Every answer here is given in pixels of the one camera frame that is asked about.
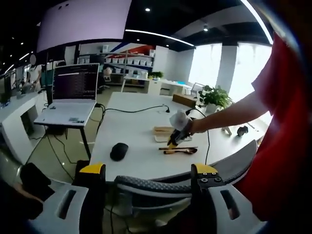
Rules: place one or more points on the brown cardboard box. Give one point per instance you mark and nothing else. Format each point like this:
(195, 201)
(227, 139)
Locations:
(182, 98)

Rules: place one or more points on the person in red shirt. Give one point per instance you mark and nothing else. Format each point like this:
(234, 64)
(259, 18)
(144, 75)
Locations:
(280, 134)

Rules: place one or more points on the white counter desk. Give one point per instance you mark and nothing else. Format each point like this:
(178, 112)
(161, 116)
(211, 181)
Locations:
(14, 114)

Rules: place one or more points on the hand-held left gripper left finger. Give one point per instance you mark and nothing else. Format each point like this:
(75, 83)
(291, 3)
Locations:
(92, 185)

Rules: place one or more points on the grey framed office chair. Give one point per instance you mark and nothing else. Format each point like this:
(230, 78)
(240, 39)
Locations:
(197, 87)

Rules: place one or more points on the beige cutlery case lid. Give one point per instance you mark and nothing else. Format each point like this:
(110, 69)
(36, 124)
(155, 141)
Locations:
(161, 138)

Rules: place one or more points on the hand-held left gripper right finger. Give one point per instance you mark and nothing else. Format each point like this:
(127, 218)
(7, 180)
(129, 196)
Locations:
(204, 192)

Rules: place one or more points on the white handheld controller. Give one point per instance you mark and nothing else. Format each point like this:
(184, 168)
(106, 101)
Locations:
(226, 130)

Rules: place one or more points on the metal shelf rack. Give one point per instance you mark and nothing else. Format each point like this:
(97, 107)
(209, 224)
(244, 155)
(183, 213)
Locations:
(122, 61)

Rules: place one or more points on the wooden spoon utensil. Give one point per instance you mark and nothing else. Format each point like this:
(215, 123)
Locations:
(192, 151)

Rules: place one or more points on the beige cutlery case base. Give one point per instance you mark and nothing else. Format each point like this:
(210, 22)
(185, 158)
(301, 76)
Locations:
(162, 131)

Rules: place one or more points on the large green potted plant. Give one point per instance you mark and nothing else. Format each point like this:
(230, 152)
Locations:
(217, 96)

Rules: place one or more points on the row of white storage bins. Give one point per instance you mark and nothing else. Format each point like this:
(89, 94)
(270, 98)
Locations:
(129, 61)

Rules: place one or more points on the small green potted plant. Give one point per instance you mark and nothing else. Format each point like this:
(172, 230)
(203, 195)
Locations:
(156, 74)

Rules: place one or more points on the ceiling light strip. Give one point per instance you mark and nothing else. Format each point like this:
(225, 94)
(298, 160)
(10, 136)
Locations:
(158, 35)
(264, 26)

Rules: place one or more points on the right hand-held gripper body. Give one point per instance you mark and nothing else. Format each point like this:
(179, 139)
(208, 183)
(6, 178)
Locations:
(180, 120)

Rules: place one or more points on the black computer mouse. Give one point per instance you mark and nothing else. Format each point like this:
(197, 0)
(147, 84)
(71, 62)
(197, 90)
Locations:
(119, 151)

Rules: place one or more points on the white laptop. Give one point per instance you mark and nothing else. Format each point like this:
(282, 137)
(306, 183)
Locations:
(73, 83)

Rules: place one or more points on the long white desk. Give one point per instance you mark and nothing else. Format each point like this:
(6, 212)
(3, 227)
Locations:
(156, 85)

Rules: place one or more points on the grey mesh office chair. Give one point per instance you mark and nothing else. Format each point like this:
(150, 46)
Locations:
(151, 186)

